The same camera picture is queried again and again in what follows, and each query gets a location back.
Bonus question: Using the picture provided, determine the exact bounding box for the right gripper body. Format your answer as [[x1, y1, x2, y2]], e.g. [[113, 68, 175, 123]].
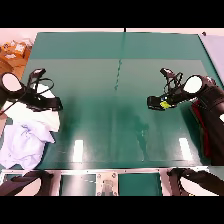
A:
[[146, 94, 178, 112]]

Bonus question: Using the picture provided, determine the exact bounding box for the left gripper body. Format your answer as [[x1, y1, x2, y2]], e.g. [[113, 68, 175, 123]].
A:
[[30, 94, 64, 112]]

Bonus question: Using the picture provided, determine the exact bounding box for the red garment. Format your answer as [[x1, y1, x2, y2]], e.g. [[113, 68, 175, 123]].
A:
[[190, 99, 212, 159]]

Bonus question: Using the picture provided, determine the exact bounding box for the pale lilac garment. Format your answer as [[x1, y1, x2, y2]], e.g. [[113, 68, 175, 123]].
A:
[[0, 121, 56, 171]]

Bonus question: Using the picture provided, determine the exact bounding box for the black garment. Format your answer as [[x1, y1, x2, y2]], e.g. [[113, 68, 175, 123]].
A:
[[199, 108, 224, 167]]

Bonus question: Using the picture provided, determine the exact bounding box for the black cable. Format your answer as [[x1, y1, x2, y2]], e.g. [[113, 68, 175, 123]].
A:
[[32, 77, 56, 98]]

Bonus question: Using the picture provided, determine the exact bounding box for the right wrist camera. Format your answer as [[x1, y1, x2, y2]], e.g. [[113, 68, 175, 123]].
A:
[[159, 67, 185, 98]]

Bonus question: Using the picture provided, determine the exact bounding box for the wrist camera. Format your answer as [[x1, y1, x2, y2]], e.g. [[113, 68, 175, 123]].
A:
[[27, 68, 47, 92], [159, 67, 185, 98]]

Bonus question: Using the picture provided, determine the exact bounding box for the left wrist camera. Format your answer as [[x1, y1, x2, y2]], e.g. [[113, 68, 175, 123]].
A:
[[27, 68, 47, 92]]

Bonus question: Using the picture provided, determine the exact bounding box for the silver frame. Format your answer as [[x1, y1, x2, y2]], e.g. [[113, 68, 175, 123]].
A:
[[0, 165, 224, 197]]

